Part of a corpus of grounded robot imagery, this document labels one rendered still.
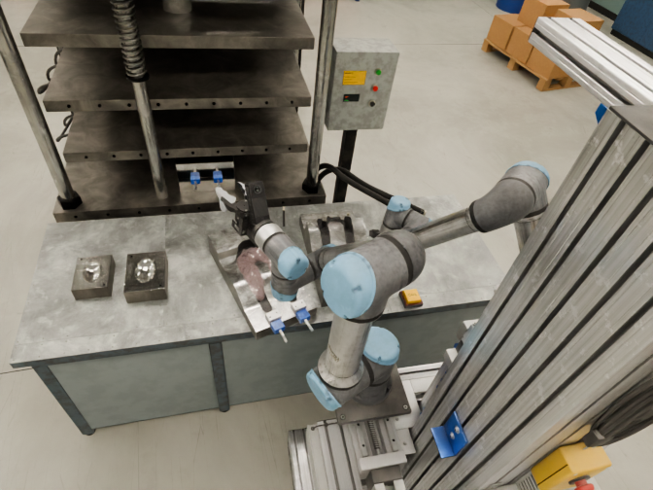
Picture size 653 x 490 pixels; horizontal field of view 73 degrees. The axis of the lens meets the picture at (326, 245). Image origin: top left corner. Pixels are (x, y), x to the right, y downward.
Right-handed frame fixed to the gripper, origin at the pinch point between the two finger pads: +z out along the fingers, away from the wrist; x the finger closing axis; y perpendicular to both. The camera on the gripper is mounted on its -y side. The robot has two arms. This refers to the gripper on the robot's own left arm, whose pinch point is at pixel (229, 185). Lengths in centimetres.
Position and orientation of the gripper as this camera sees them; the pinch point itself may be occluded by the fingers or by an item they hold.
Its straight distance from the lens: 131.6
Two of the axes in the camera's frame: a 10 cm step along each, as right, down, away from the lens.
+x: 7.7, -2.8, 5.7
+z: -6.0, -6.1, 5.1
